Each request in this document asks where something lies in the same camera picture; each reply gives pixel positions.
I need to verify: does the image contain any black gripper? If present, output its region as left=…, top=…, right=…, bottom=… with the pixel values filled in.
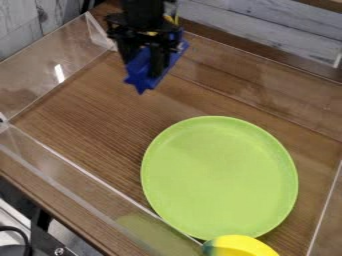
left=104, top=0, right=181, bottom=78

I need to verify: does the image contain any blue block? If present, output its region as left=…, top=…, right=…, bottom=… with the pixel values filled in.
left=125, top=31, right=190, bottom=94

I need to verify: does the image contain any green plate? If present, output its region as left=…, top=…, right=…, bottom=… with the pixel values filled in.
left=141, top=116, right=300, bottom=240

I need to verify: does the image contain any yellow round object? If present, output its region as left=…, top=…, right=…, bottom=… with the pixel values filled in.
left=202, top=235, right=279, bottom=256

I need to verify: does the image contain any yellow labelled tin can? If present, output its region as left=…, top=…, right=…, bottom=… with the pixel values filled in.
left=163, top=0, right=179, bottom=25

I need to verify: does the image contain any black metal stand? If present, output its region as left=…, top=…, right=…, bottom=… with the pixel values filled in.
left=0, top=206, right=79, bottom=256

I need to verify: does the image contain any clear acrylic enclosure wall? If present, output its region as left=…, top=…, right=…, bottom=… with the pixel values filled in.
left=0, top=9, right=342, bottom=256

